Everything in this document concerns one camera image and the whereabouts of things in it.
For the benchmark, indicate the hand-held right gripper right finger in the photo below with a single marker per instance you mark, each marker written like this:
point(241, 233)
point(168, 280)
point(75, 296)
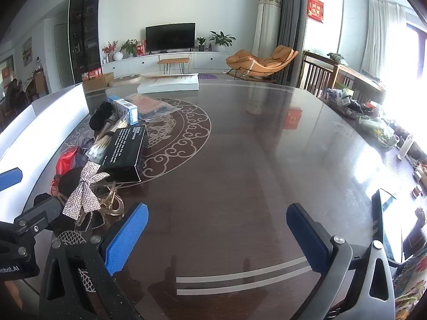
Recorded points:
point(308, 238)

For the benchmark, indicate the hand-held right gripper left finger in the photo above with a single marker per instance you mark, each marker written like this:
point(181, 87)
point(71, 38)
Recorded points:
point(126, 236)

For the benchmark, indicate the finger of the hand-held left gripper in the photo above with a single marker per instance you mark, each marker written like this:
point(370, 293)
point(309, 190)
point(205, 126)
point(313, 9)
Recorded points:
point(10, 179)
point(40, 215)

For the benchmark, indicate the black printed cardboard box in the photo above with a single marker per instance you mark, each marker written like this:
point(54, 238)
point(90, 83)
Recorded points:
point(125, 150)

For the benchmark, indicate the cotton swab pack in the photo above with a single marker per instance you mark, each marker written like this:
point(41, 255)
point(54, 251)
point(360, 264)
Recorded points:
point(100, 146)

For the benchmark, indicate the blue and white cream box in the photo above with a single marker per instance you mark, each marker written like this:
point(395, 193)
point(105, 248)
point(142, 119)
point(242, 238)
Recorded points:
point(128, 108)

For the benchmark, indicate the clear plastic hair clip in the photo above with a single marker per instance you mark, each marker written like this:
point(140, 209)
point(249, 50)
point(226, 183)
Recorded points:
point(112, 208)

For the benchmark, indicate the black hair accessory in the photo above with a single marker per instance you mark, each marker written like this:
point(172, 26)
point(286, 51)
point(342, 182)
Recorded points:
point(68, 181)

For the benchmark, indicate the rhinestone bow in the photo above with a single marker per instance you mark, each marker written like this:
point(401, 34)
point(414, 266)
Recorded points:
point(83, 193)

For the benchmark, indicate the red shiny wrapper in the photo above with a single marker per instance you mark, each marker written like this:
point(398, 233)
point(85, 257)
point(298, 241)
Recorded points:
point(66, 161)

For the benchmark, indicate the large white panel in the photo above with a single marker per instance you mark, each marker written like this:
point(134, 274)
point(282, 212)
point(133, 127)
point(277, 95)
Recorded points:
point(50, 120)

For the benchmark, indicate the black tablet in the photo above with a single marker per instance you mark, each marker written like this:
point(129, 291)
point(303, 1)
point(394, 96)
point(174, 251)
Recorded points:
point(390, 226)

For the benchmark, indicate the floral printed cloth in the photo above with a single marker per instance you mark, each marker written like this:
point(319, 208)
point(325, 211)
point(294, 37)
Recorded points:
point(412, 280)

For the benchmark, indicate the white candle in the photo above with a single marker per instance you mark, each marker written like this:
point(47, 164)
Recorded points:
point(405, 147)

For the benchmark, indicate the brown cardboard box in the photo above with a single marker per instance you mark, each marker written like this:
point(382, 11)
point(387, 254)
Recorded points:
point(100, 81)

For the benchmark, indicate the row of cluttered small items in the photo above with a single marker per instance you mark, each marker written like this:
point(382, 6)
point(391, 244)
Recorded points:
point(370, 120)

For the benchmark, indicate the row of red boxes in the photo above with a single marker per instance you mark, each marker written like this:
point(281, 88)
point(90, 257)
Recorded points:
point(91, 73)

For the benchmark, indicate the clear plastic bag with orange item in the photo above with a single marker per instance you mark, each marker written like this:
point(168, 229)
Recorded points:
point(151, 105)

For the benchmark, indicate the white flat cardboard box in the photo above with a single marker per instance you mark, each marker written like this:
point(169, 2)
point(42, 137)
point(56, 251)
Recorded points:
point(166, 83)

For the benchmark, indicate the red flowers in white vase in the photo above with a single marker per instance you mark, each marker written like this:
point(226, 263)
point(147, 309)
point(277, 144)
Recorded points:
point(111, 50)

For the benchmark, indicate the dark glass display cabinet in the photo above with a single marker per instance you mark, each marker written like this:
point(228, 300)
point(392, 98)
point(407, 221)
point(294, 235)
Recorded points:
point(85, 33)

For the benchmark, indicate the dark wooden chair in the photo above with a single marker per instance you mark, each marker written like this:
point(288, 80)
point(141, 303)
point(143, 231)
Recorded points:
point(317, 73)

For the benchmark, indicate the bushy green potted plant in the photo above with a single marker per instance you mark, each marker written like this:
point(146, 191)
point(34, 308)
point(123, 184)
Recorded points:
point(128, 47)

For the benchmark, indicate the purple mat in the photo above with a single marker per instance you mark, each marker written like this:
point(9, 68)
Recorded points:
point(207, 77)

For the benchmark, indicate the orange rocking chair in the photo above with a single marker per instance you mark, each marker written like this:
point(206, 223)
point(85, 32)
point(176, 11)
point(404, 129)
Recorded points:
point(260, 65)

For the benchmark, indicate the wooden stool with metal legs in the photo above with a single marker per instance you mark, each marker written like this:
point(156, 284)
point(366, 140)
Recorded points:
point(173, 60)

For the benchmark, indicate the red gift box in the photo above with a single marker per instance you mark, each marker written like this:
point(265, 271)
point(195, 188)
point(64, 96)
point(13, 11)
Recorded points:
point(140, 49)

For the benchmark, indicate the white television cabinet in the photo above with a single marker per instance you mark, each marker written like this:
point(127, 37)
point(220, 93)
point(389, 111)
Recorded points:
point(206, 60)

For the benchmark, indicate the black television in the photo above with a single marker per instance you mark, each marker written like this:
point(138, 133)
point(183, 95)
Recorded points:
point(170, 38)

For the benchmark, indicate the small potted plant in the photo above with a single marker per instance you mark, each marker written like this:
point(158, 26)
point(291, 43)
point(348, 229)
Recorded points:
point(200, 42)

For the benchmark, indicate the large green potted plant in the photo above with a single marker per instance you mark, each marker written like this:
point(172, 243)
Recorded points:
point(222, 39)

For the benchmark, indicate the white curtain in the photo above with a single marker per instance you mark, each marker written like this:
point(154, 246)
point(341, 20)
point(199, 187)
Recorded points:
point(382, 33)

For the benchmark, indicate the covered standing air conditioner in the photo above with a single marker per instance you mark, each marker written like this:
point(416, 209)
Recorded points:
point(267, 23)

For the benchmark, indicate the grey curtain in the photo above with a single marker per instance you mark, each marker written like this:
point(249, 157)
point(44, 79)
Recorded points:
point(293, 13)

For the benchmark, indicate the framed wall painting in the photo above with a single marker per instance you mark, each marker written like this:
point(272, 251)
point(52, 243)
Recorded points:
point(27, 50)

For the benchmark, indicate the red wall calendar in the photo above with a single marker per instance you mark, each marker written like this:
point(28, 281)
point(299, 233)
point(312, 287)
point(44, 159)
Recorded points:
point(315, 9)

